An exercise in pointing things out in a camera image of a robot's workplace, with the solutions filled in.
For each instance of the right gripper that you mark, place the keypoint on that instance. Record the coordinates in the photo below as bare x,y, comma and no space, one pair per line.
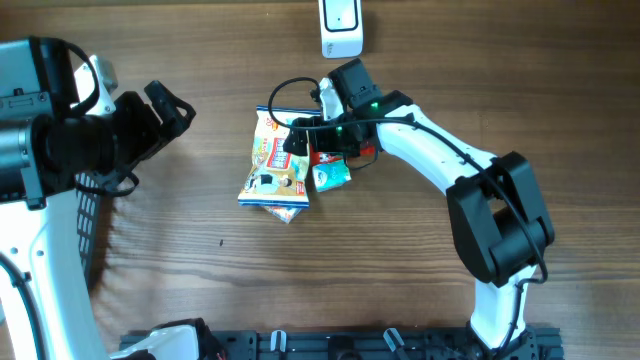
302,127

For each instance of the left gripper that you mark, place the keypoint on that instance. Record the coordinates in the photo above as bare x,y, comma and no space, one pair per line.
149,130

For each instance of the red candy bag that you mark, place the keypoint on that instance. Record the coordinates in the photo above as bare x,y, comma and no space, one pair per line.
317,158

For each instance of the small teal tissue pack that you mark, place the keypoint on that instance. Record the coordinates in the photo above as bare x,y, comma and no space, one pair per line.
327,176

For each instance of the cream wet wipes pack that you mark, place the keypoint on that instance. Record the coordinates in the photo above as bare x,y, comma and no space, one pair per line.
277,178

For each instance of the small orange box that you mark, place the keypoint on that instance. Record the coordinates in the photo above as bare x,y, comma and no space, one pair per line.
285,214

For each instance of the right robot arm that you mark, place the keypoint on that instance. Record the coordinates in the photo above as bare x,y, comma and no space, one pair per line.
500,224

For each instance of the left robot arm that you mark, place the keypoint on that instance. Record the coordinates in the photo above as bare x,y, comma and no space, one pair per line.
65,132

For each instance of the white barcode scanner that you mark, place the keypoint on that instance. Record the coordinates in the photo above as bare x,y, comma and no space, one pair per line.
341,28

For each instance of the grey plastic shopping basket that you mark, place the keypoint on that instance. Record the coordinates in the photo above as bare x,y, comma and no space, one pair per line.
88,213

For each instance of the black mounting rail base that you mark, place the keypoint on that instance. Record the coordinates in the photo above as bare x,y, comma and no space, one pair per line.
430,344

